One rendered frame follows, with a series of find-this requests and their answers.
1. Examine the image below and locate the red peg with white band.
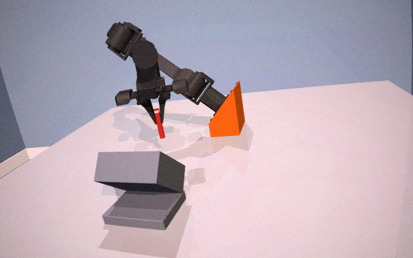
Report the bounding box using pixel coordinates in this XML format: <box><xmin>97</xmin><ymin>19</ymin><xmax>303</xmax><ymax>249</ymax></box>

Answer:
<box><xmin>154</xmin><ymin>108</ymin><xmax>165</xmax><ymax>139</ymax></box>

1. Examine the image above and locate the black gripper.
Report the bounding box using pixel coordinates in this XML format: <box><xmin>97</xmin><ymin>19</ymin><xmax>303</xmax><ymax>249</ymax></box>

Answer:
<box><xmin>115</xmin><ymin>63</ymin><xmax>189</xmax><ymax>124</ymax></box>

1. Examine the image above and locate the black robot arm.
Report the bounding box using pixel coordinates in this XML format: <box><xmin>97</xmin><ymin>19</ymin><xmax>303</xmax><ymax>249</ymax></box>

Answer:
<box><xmin>106</xmin><ymin>22</ymin><xmax>229</xmax><ymax>116</ymax></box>

